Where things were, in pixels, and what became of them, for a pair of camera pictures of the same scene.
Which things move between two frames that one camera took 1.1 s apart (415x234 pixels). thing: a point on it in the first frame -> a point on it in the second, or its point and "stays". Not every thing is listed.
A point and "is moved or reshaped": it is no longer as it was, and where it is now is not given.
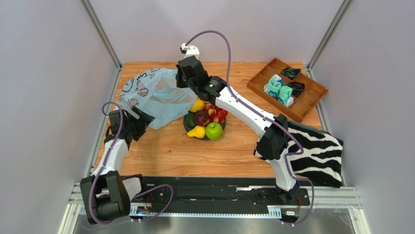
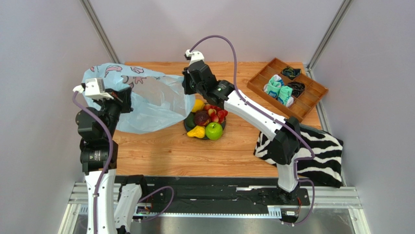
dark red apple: [202, 118] stays
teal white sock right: [285, 96] stays
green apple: [214, 131] stays
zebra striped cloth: [322, 160] stays
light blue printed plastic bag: [157, 92] is moved or reshaped
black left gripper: [142, 122] -> [122, 97]
